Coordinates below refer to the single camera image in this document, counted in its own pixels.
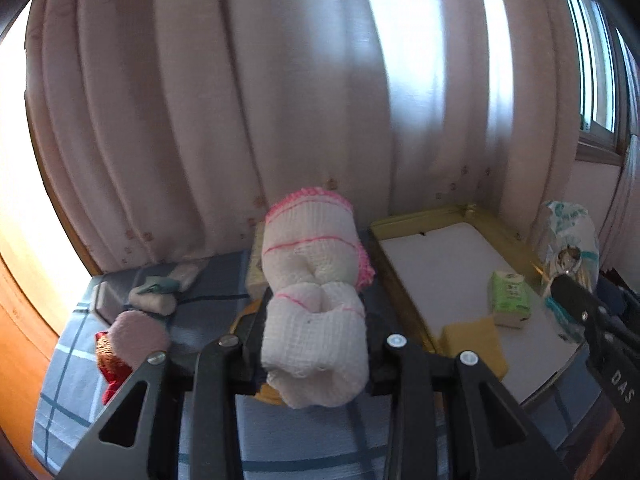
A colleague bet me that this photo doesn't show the gold tray white lining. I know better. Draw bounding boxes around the gold tray white lining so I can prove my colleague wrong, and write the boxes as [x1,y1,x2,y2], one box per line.
[370,203,591,406]

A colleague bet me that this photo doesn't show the white towel pink stripes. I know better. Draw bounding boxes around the white towel pink stripes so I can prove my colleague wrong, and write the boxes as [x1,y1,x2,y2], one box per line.
[260,187,376,408]

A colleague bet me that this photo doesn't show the pale pink curtain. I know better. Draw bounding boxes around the pale pink curtain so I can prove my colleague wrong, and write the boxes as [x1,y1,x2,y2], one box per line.
[25,0,626,281]

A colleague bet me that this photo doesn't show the yellow sponge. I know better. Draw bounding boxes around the yellow sponge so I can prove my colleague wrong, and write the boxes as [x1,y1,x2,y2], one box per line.
[439,316,510,380]

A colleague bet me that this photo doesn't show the red embroidered cloth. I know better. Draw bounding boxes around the red embroidered cloth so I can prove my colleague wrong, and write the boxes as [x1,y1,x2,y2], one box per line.
[95,331,135,406]

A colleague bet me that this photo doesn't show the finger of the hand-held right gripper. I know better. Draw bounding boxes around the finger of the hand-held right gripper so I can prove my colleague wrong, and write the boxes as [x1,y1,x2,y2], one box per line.
[549,274,640,356]

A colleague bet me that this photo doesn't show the blue plaid bed sheet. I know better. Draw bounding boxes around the blue plaid bed sheet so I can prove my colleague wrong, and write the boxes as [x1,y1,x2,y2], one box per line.
[32,250,626,480]

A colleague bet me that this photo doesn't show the grey cloth pad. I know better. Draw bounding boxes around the grey cloth pad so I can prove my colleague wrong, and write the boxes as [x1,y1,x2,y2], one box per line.
[91,280,132,323]

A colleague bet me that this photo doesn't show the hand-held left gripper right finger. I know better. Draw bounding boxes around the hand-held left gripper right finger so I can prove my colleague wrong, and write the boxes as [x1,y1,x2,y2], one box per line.
[362,290,573,480]

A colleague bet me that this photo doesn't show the clear plastic wrapped bundle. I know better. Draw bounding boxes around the clear plastic wrapped bundle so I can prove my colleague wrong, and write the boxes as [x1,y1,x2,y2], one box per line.
[167,260,206,291]

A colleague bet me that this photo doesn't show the pink round puff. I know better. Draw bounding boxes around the pink round puff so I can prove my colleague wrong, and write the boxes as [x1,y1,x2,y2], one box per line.
[107,310,172,371]

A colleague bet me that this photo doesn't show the white rolled sock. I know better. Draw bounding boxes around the white rolled sock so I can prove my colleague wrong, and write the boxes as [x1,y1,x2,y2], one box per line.
[129,287,177,317]

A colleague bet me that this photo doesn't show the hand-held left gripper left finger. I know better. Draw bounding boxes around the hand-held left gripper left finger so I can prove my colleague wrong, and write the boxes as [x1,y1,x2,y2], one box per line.
[60,300,271,480]

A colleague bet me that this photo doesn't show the wooden wardrobe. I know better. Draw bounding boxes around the wooden wardrobe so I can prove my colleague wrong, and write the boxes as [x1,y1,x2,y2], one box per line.
[0,10,103,461]

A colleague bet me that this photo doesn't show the teal cloth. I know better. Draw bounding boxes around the teal cloth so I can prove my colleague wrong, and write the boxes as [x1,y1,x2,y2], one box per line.
[137,279,180,295]

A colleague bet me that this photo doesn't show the window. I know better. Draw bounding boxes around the window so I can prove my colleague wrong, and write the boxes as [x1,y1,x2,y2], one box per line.
[555,0,640,161]

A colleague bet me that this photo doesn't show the green tissue pack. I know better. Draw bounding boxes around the green tissue pack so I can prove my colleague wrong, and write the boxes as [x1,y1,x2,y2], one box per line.
[487,269,532,330]

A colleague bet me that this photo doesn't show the white teal printed plastic bag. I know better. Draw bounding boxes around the white teal printed plastic bag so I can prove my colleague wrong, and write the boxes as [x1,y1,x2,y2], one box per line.
[531,200,601,343]

